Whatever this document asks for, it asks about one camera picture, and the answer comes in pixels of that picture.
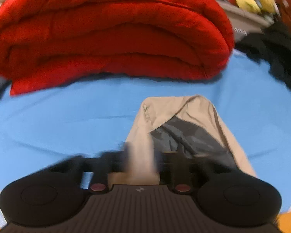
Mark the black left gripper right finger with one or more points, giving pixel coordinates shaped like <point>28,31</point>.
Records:
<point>187,172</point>

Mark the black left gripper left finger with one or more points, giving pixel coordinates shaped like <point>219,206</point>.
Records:
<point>106,163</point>

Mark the beige and mustard jacket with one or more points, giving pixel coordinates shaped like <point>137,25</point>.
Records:
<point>168,124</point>

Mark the black clothing pile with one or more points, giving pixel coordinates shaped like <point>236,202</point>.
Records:
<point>272,45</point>

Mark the blue white patterned bedsheet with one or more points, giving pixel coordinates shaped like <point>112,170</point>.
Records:
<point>96,114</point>

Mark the folded red blanket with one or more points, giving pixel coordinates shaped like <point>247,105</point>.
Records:
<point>46,43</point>

